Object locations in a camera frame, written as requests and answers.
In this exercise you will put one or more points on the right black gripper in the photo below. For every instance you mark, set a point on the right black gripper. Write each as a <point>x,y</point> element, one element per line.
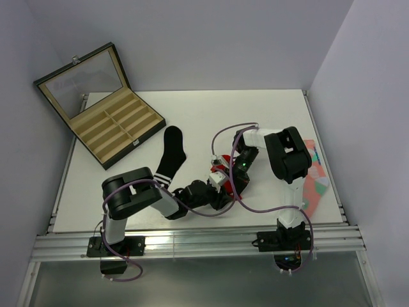
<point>240,180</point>

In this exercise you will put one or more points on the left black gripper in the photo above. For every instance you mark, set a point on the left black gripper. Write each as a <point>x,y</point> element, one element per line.
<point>221,199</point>

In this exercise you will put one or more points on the red santa sock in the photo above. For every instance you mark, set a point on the red santa sock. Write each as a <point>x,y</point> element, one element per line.
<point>229,185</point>

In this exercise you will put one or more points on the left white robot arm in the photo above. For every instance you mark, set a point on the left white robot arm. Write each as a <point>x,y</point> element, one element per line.
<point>131,192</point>

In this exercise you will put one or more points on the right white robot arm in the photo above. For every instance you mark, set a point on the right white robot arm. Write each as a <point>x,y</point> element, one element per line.
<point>289,160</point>

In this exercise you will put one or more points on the black striped sock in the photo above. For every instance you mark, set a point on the black striped sock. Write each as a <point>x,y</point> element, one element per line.
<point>173,156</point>

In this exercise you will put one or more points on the pink patterned sock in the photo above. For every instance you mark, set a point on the pink patterned sock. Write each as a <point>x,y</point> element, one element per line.
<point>316,182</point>

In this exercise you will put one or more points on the black compartment display box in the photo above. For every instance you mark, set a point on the black compartment display box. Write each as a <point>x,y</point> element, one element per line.
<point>94,98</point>

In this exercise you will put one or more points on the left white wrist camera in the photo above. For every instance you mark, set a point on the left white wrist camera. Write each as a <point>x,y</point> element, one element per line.
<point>217,180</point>

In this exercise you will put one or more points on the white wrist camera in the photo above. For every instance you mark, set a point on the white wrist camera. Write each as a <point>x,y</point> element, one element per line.
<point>219,162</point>
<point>217,180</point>

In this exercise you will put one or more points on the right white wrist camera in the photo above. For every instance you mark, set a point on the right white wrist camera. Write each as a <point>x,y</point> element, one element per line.
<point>219,162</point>

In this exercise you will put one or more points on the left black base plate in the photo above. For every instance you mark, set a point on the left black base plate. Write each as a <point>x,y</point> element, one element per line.
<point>129,246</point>

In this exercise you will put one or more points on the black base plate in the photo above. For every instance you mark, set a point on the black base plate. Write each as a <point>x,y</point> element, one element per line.
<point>280,240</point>
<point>129,246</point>

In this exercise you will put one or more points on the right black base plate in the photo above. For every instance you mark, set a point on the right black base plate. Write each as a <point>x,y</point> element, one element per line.
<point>280,240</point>

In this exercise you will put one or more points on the aluminium table frame rail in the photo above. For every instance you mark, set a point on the aluminium table frame rail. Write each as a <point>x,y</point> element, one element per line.
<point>194,243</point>

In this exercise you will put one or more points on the small black box under rail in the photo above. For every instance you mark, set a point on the small black box under rail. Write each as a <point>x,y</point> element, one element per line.
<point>113,267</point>

